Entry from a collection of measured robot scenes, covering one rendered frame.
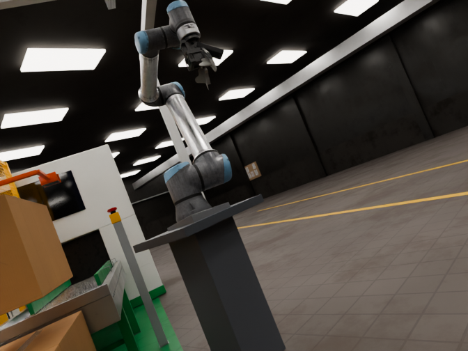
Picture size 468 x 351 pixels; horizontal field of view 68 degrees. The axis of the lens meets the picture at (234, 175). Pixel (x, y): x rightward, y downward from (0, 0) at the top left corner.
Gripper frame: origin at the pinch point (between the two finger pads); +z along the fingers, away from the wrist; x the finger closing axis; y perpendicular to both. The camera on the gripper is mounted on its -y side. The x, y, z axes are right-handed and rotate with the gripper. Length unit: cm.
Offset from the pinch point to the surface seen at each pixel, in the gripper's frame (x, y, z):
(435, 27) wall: -672, -1053, -280
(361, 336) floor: -24, -25, 124
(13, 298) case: -18, 95, 50
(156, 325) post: -143, 58, 99
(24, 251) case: -16, 87, 36
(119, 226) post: -137, 58, 25
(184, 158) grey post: -358, -50, -61
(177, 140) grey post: -356, -51, -89
